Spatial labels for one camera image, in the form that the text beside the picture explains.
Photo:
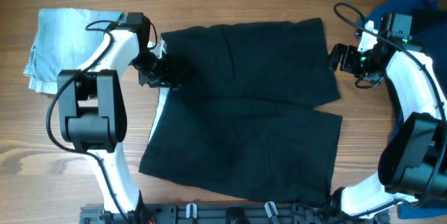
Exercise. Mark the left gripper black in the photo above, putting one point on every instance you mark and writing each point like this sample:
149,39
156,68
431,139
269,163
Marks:
167,75

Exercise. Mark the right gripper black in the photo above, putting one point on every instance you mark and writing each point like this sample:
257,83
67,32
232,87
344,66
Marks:
349,52

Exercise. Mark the black shorts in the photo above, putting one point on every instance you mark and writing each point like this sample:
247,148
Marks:
245,120

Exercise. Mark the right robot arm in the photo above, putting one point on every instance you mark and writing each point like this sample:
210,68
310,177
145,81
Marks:
412,168

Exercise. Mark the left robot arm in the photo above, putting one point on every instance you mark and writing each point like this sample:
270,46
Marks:
92,113

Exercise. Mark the blue garment in pile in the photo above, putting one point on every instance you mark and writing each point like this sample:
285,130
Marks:
434,208

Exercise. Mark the dark garment in pile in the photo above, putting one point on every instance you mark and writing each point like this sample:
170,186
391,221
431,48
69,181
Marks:
419,30

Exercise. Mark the folded light blue denim shorts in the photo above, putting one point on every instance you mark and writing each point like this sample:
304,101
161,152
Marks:
62,42

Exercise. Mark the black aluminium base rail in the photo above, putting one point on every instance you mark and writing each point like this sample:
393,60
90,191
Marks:
245,213

